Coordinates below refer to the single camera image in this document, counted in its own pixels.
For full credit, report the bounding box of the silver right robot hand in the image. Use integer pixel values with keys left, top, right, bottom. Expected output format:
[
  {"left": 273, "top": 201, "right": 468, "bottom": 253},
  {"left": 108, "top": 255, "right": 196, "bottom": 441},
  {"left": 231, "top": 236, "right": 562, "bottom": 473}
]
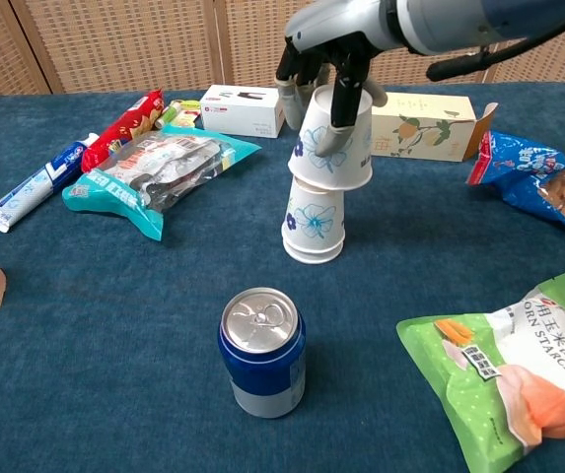
[{"left": 275, "top": 0, "right": 401, "bottom": 158}]

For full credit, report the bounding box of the white cup blue flower print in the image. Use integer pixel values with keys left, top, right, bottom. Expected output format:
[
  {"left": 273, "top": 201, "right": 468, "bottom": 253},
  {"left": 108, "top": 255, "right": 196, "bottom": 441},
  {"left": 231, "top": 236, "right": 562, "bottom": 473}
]
[
  {"left": 287, "top": 85, "right": 374, "bottom": 191},
  {"left": 281, "top": 174, "right": 346, "bottom": 257}
]

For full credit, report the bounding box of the white cup green fern print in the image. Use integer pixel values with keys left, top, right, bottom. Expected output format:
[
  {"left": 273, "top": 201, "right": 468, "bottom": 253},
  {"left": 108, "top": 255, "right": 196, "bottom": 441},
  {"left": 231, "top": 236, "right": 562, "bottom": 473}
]
[{"left": 283, "top": 240, "right": 345, "bottom": 265}]

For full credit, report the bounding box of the small white cardboard box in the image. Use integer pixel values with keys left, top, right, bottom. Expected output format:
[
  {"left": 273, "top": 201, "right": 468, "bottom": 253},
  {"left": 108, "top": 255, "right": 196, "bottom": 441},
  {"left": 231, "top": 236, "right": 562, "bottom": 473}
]
[{"left": 198, "top": 84, "right": 287, "bottom": 140}]

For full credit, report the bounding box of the long beige orange carton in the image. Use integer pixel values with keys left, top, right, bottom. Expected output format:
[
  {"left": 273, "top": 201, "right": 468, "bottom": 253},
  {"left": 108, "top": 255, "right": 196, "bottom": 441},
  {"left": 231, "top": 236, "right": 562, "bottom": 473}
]
[{"left": 370, "top": 91, "right": 500, "bottom": 163}]

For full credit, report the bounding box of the teal clear bag of sachets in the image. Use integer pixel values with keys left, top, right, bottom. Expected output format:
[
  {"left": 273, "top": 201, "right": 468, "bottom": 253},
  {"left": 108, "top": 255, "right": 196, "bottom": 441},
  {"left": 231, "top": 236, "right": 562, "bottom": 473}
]
[{"left": 61, "top": 124, "right": 262, "bottom": 242}]

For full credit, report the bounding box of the blue red snack bag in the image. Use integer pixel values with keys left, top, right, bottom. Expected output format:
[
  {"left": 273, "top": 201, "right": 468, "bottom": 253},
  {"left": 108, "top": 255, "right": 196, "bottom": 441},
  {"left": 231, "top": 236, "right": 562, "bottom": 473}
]
[{"left": 465, "top": 129, "right": 565, "bottom": 246}]

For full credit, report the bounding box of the red snack packet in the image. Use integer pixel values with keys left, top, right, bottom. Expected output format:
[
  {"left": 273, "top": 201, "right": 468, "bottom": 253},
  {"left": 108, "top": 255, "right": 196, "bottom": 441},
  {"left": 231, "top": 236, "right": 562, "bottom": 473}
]
[{"left": 80, "top": 88, "right": 165, "bottom": 173}]

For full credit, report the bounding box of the blue white toothpaste tube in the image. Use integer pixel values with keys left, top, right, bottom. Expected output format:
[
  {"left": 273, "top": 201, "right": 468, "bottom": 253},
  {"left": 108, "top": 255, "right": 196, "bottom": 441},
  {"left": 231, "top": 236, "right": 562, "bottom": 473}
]
[{"left": 0, "top": 131, "right": 101, "bottom": 234}]

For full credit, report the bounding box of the blue drink can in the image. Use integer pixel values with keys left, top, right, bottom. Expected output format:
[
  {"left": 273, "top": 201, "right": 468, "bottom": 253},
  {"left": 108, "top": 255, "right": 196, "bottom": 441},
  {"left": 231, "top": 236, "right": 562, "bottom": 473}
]
[{"left": 217, "top": 287, "right": 308, "bottom": 420}]

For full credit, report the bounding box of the dark blue table cloth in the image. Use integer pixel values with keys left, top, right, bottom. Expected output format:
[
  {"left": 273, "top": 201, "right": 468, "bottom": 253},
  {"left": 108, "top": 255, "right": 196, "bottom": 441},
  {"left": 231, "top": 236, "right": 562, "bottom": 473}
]
[{"left": 0, "top": 82, "right": 565, "bottom": 473}]

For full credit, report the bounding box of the green white corn starch bag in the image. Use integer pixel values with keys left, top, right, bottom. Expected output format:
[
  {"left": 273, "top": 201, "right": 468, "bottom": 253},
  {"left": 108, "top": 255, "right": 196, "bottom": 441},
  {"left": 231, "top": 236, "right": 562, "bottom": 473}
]
[{"left": 395, "top": 272, "right": 565, "bottom": 473}]

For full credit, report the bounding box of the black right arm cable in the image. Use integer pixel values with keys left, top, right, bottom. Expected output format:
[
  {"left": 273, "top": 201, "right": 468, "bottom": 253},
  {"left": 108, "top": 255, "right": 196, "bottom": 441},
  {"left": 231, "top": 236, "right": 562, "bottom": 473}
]
[{"left": 425, "top": 9, "right": 565, "bottom": 83}]

